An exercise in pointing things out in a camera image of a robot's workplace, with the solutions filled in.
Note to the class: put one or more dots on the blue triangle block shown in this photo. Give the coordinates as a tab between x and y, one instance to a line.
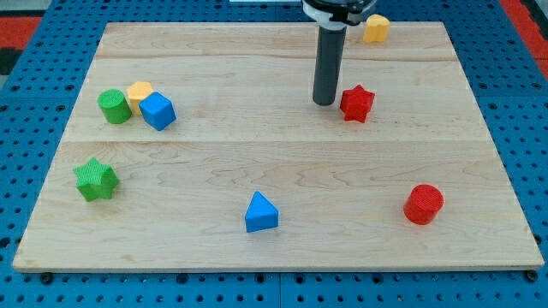
261	214

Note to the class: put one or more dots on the wooden board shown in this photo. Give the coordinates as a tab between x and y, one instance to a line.
246	122

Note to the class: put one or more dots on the green star block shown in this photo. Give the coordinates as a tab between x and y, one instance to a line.
95	180

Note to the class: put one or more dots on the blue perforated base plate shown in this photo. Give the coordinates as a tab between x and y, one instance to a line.
47	46

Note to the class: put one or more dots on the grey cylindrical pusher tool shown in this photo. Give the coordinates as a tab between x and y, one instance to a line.
327	66

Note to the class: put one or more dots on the green cylinder block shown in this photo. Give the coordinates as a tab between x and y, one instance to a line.
114	106

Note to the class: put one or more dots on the red star block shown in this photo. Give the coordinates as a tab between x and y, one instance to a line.
356	103

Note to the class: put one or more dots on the yellow heart block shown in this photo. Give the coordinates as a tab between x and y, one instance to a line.
376	29

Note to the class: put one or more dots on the red cylinder block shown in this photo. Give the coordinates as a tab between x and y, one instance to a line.
423	204

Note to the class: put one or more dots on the blue cube block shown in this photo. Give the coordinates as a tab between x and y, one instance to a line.
157	111

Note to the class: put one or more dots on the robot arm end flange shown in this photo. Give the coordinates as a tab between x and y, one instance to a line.
337	14

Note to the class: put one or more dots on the yellow hexagon block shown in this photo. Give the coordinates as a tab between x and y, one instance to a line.
137	92

